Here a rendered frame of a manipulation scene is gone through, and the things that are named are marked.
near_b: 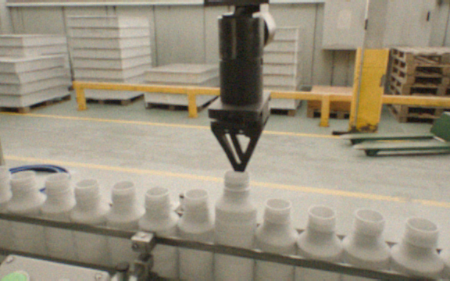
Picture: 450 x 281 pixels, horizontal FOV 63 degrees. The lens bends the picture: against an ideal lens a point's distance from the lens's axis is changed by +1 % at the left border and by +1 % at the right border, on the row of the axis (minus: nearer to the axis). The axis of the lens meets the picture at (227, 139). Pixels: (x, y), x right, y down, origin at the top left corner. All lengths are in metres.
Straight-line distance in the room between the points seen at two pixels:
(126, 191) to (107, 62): 6.31
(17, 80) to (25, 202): 6.11
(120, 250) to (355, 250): 0.33
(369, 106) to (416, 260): 4.54
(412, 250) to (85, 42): 6.74
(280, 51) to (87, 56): 3.36
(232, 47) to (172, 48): 7.68
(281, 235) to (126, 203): 0.23
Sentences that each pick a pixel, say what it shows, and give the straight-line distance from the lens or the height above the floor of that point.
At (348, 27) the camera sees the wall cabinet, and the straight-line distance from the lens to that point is 7.13.
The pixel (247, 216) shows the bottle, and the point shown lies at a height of 1.15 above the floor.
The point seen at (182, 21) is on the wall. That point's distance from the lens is 8.01.
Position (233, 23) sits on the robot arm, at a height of 1.40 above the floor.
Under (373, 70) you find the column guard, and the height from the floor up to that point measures 0.85.
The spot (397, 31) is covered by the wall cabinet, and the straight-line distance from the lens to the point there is 7.21.
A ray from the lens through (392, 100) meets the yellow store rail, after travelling 5.43.
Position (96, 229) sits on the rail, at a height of 1.11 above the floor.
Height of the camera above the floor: 1.40
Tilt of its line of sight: 18 degrees down
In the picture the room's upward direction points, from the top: straight up
